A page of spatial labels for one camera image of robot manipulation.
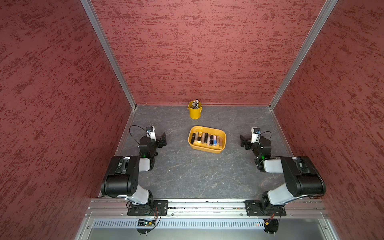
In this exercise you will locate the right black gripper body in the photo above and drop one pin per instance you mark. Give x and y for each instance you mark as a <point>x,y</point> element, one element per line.
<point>248,145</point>

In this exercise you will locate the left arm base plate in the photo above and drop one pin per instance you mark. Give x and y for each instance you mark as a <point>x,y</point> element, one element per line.
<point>156,208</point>

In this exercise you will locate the yellow plastic storage box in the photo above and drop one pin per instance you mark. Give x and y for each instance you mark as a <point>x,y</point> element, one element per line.
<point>210,131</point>

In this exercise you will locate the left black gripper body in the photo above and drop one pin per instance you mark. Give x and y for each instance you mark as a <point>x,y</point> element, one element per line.
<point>159,143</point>

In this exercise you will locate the silver grey lipstick tube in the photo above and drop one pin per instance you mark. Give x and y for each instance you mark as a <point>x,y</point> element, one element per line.
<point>196,137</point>

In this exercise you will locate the left controller board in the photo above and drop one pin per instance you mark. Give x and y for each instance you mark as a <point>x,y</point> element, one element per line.
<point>145,226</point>

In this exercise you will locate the pink lip gloss tube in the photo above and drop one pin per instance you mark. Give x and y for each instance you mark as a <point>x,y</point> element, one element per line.
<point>208,141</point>

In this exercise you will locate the right controller connector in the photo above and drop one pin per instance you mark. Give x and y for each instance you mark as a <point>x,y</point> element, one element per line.
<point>271,226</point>

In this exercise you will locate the pens in yellow cup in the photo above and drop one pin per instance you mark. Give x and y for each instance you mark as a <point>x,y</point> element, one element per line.
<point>195,104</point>

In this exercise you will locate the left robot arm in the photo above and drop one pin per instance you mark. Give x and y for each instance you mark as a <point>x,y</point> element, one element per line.
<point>121,180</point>

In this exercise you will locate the aluminium front rail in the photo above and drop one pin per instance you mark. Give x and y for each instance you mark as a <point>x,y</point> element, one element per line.
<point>210,208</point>

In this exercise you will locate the aluminium corner post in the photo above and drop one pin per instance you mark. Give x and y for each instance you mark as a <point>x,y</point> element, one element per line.
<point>95,22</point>
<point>317,26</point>

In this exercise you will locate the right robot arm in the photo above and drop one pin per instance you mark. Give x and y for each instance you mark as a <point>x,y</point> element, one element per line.
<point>301,177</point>

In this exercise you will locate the right aluminium corner post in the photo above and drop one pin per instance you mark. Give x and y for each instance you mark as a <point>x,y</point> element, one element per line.
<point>317,26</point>

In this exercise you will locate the gold black square lipstick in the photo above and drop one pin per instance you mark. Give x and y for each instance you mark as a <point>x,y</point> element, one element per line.
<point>199,137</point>

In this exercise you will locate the black lipstick tube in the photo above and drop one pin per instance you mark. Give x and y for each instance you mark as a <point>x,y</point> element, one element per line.
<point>206,138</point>
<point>193,138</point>

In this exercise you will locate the yellow pen cup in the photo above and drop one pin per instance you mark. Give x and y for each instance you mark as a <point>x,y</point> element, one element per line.
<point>195,113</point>

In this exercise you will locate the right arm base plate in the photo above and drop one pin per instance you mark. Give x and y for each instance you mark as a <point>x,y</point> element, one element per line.
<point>263,209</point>

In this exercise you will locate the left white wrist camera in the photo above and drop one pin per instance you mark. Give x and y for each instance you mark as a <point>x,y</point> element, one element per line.
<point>151,132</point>

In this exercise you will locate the left aluminium corner post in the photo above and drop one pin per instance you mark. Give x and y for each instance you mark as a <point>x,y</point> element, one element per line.
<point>95,22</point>

